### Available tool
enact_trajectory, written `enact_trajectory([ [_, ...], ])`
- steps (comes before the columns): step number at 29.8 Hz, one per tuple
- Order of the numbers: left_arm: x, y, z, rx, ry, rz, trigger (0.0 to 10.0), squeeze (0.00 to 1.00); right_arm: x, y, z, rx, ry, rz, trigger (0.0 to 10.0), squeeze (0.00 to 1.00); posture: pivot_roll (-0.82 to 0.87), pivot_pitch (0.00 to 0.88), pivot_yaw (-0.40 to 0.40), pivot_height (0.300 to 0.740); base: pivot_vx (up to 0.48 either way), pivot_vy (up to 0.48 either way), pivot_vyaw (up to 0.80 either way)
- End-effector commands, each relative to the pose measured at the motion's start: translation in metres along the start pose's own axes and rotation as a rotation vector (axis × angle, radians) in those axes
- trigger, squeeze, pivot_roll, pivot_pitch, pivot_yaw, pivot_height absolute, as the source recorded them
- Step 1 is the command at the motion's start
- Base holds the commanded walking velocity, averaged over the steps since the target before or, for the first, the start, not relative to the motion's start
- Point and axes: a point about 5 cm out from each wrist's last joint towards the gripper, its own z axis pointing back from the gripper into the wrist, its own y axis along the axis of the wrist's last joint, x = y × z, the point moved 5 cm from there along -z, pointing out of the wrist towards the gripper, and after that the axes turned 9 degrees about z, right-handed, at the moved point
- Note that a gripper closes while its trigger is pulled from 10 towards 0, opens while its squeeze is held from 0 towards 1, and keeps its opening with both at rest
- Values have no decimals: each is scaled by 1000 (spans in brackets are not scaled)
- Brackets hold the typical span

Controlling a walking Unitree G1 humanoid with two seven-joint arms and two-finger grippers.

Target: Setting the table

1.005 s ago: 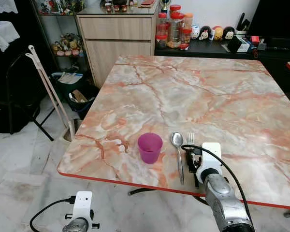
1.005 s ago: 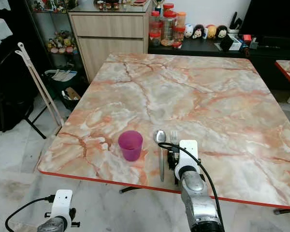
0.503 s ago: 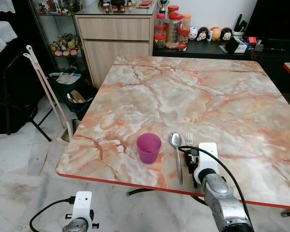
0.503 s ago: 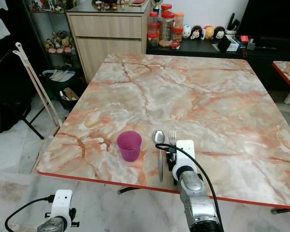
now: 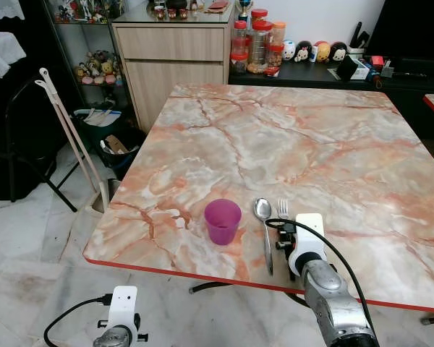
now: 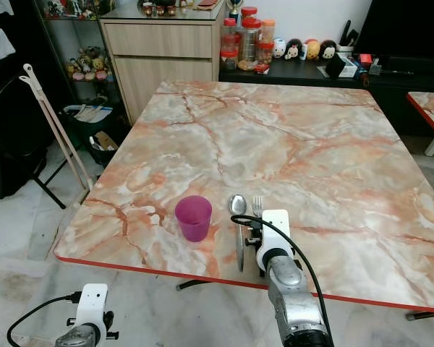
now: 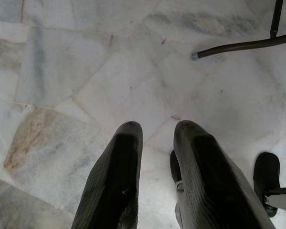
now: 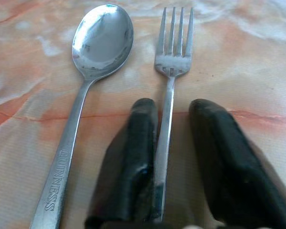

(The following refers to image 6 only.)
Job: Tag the steel spoon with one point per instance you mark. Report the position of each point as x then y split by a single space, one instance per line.
238 204

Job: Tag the black glass display shelf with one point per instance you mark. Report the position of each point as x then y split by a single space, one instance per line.
61 36

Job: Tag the small jar red lid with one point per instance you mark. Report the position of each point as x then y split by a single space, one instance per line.
229 60

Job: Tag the purple plastic cup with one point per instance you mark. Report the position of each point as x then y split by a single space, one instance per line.
194 217

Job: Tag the black eared round plush toy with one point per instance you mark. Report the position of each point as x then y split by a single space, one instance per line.
294 49

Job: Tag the black flat screen television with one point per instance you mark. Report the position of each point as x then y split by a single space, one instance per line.
405 25

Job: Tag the black bin with papers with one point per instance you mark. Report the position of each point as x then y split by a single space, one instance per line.
112 155

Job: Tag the nut jar red lid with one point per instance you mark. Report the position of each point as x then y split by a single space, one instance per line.
265 53

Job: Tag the small red box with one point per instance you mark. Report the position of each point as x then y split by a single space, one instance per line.
366 59

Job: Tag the black metal chair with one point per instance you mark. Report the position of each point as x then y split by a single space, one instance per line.
7 159

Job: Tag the yellow round plush toy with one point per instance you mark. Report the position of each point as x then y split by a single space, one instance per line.
313 50

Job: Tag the black red round plush toy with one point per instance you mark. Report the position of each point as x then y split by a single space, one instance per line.
328 50

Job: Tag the small white box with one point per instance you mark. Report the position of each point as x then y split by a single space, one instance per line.
352 68

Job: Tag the tall clear jar red lid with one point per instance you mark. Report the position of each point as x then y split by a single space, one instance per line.
249 43

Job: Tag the steel fork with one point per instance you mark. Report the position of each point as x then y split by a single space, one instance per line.
257 205

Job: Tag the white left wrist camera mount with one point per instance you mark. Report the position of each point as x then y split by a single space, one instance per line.
92 303

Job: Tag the slim clear jar red lid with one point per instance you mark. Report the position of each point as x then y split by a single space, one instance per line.
231 33

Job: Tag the light wooden cabinet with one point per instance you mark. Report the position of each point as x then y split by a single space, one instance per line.
163 65

